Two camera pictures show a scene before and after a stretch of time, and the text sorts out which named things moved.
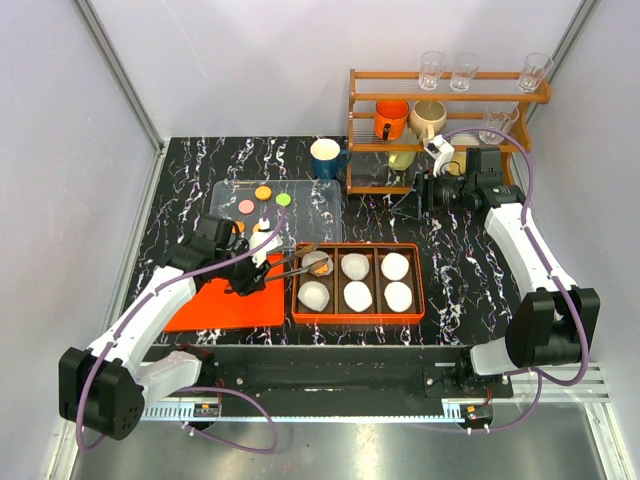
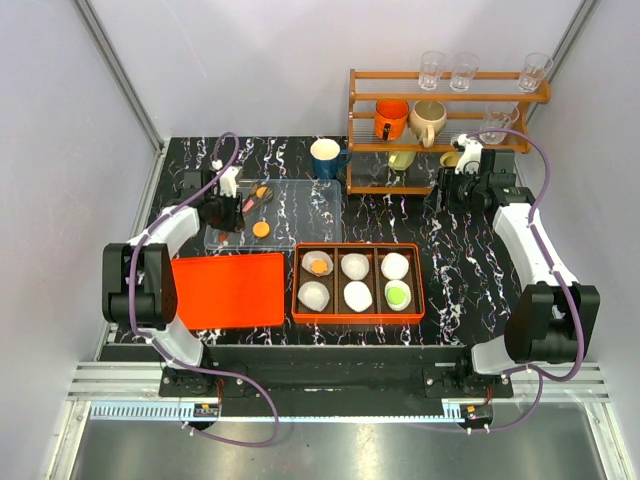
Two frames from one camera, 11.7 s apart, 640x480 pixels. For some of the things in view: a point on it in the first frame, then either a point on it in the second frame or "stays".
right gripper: x=423 y=200 to x=447 y=179
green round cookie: x=283 y=199 to x=395 y=295
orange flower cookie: x=321 y=270 stays
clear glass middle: x=464 y=68 stays
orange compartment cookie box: x=364 y=282 stays
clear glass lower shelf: x=499 y=116 stays
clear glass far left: x=432 y=66 stays
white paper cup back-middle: x=355 y=265 stays
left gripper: x=254 y=280 to x=234 y=221
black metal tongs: x=277 y=270 to x=260 y=195
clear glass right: x=535 y=67 stays
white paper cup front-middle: x=357 y=296 stays
